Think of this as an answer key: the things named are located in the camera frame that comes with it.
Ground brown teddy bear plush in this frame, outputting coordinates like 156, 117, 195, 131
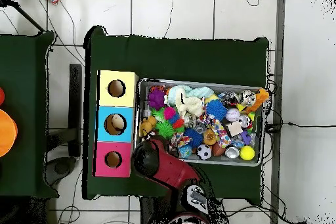
139, 116, 158, 137

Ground wooden three-hole box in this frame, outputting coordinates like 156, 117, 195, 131
93, 70, 139, 178

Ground metal mesh bin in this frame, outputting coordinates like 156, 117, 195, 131
133, 78, 264, 168

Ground pink spiky ball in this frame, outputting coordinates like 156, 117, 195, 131
163, 106, 177, 120

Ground purple spiky monster toy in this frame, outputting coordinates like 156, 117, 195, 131
146, 87, 167, 111

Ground green spiky ball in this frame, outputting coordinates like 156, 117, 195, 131
154, 120, 176, 140

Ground cream fleece cloth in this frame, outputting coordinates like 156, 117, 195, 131
175, 91, 205, 118

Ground large blue spiky ball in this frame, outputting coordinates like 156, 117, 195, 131
205, 99, 228, 122

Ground black and white soccer ball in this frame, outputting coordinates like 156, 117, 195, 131
196, 144, 213, 160

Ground dark green table cloth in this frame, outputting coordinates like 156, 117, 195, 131
0, 31, 60, 199
81, 25, 270, 206

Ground white baseball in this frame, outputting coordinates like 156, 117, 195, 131
225, 107, 242, 122

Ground yellow tennis ball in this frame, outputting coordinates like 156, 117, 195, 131
240, 145, 256, 161

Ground black panel stand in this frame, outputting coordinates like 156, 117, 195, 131
45, 63, 83, 158

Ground large orange round object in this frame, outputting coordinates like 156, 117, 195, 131
0, 108, 18, 158

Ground black cable with plug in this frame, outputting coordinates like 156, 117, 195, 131
264, 121, 336, 133

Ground grey floor cable cover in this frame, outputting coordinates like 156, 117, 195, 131
270, 0, 286, 224

